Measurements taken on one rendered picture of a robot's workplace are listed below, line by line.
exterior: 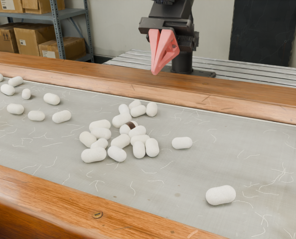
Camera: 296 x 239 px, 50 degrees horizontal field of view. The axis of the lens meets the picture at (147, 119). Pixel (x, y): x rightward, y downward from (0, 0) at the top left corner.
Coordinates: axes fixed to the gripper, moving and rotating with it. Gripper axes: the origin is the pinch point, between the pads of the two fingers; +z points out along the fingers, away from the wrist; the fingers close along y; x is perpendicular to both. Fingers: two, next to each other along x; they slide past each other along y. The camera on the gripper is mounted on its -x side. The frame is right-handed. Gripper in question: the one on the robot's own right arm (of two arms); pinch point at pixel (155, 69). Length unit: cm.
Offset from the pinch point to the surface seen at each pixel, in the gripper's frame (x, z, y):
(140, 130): -3.3, 13.1, 2.8
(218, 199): -9.9, 21.4, 18.2
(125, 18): 155, -133, -122
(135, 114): 1.1, 9.0, -1.2
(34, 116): -4.3, 15.0, -17.7
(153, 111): 1.6, 7.6, 1.6
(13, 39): 151, -98, -232
